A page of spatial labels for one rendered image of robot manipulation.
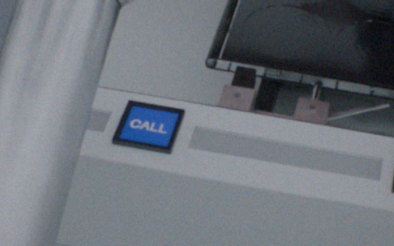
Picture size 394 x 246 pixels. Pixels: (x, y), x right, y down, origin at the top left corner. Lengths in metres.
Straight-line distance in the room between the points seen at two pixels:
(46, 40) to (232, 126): 0.25
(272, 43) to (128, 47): 0.21
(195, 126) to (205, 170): 0.06
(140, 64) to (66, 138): 0.48
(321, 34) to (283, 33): 0.04
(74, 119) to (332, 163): 0.27
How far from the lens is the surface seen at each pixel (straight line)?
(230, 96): 1.06
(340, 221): 0.91
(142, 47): 1.26
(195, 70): 1.22
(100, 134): 0.95
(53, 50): 0.77
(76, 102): 0.77
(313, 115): 1.05
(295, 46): 1.14
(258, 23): 1.17
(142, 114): 0.96
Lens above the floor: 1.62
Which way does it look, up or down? 43 degrees down
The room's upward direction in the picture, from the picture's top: 1 degrees clockwise
